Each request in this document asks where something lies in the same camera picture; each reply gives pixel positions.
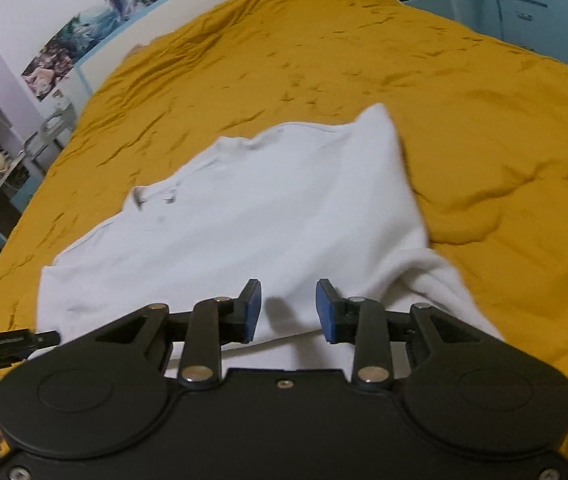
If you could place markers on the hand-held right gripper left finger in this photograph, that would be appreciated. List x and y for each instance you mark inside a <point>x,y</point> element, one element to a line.
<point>252,310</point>

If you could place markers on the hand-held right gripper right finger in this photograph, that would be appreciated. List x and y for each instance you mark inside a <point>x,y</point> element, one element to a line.
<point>325,310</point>

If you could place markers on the white shirt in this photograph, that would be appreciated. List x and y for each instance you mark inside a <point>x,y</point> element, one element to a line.
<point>274,220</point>

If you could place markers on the small white bedside table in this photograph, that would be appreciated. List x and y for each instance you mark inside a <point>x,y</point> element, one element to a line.
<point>54,130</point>

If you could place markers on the yellow bedspread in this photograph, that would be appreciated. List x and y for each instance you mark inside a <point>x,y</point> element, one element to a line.
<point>464,110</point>

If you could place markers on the blue bedside table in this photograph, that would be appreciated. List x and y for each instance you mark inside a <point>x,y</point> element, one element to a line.
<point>426,2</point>

